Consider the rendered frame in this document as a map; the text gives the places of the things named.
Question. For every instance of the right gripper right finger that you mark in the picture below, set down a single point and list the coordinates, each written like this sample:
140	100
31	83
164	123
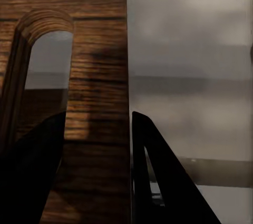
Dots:
184	203

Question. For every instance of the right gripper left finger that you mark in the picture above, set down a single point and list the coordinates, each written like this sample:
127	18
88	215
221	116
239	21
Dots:
27	171

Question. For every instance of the cutting board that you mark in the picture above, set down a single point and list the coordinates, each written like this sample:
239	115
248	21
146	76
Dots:
93	182

